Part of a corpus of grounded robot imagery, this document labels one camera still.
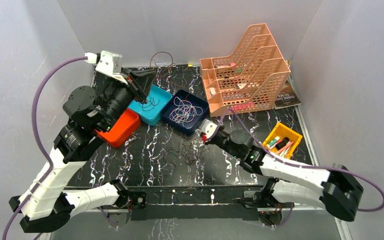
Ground black wire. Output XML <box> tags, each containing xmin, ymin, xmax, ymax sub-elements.
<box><xmin>140</xmin><ymin>94</ymin><xmax>161</xmax><ymax>113</ymax></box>
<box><xmin>164</xmin><ymin>139</ymin><xmax>211</xmax><ymax>167</ymax></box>

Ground markers in yellow bin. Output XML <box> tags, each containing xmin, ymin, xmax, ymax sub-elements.
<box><xmin>266</xmin><ymin>136</ymin><xmax>294</xmax><ymax>157</ymax></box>

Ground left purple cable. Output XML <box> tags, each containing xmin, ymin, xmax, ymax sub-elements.
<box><xmin>1</xmin><ymin>52</ymin><xmax>97</xmax><ymax>240</ymax></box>

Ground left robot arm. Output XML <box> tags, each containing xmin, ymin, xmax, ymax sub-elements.
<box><xmin>9</xmin><ymin>68</ymin><xmax>157</xmax><ymax>234</ymax></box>

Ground red square tray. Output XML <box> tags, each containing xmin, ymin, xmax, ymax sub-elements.
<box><xmin>96</xmin><ymin>108</ymin><xmax>141</xmax><ymax>148</ymax></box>

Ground teal square tray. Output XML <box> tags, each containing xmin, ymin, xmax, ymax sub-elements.
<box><xmin>128</xmin><ymin>85</ymin><xmax>173</xmax><ymax>126</ymax></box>

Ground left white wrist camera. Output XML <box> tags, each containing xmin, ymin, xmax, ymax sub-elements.
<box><xmin>95</xmin><ymin>50</ymin><xmax>128</xmax><ymax>85</ymax></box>

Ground dark book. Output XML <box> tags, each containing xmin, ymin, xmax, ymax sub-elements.
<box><xmin>274</xmin><ymin>80</ymin><xmax>301</xmax><ymax>110</ymax></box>

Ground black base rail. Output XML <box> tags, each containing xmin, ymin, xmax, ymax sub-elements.
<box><xmin>129</xmin><ymin>185</ymin><xmax>279</xmax><ymax>221</ymax></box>

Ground white wires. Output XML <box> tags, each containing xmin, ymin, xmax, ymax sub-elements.
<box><xmin>168</xmin><ymin>96</ymin><xmax>204</xmax><ymax>125</ymax></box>

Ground peach plastic file organizer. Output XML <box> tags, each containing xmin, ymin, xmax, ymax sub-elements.
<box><xmin>200</xmin><ymin>23</ymin><xmax>291</xmax><ymax>117</ymax></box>

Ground navy square tray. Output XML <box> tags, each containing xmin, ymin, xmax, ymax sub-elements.
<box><xmin>160</xmin><ymin>89</ymin><xmax>209</xmax><ymax>136</ymax></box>

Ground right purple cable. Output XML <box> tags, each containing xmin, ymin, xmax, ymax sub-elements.
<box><xmin>211</xmin><ymin>107</ymin><xmax>384</xmax><ymax>213</ymax></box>

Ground purple cable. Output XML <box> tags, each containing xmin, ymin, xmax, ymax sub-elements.
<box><xmin>1</xmin><ymin>52</ymin><xmax>97</xmax><ymax>240</ymax></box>
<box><xmin>211</xmin><ymin>107</ymin><xmax>384</xmax><ymax>213</ymax></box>

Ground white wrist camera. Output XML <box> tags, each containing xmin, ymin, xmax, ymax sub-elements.
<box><xmin>95</xmin><ymin>50</ymin><xmax>128</xmax><ymax>85</ymax></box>
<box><xmin>199</xmin><ymin>119</ymin><xmax>218</xmax><ymax>142</ymax></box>

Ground yellow bin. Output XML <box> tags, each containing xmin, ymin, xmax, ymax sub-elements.
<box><xmin>262</xmin><ymin>122</ymin><xmax>303</xmax><ymax>159</ymax></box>

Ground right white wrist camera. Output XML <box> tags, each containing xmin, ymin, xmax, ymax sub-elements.
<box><xmin>199</xmin><ymin>119</ymin><xmax>218</xmax><ymax>142</ymax></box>

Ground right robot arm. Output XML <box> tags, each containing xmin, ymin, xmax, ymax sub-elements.
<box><xmin>201</xmin><ymin>125</ymin><xmax>364</xmax><ymax>222</ymax></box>

